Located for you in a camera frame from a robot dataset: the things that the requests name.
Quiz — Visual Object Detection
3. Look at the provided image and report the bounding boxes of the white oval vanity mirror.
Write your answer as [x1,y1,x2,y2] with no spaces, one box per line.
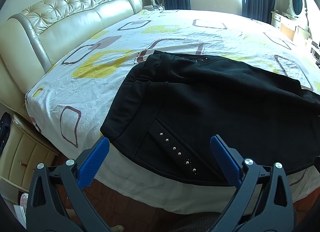
[287,0,307,18]

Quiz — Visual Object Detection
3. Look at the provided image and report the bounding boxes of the white dresser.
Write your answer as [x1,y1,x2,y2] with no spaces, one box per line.
[271,9,319,69]

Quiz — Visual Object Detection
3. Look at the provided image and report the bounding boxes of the cream bedside nightstand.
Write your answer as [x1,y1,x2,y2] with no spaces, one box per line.
[1,112,59,204]

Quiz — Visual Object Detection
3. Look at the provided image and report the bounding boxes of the white patterned bed sheet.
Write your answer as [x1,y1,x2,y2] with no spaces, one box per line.
[25,10,319,214]

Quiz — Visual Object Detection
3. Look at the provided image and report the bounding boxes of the black studded pants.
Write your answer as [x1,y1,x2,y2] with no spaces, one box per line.
[100,51,319,186]

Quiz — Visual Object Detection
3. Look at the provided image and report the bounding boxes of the cream tufted leather headboard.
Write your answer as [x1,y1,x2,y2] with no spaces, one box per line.
[1,0,143,120]

